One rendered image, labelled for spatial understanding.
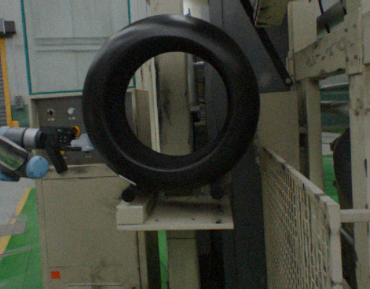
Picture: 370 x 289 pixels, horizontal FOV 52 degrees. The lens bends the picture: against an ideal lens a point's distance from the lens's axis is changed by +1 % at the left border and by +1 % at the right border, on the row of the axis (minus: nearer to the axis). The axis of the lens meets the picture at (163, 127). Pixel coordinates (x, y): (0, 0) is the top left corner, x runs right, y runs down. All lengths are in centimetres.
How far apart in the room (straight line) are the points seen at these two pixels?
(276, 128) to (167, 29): 58
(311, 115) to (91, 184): 107
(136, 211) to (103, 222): 74
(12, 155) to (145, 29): 57
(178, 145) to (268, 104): 39
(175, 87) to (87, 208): 80
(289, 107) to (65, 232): 124
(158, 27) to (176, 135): 52
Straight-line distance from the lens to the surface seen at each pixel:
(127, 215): 123
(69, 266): 209
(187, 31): 116
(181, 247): 164
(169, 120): 153
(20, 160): 127
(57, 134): 134
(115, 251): 198
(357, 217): 74
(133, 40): 118
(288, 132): 148
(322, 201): 73
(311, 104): 151
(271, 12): 139
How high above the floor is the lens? 118
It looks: 4 degrees down
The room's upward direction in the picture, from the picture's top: 4 degrees counter-clockwise
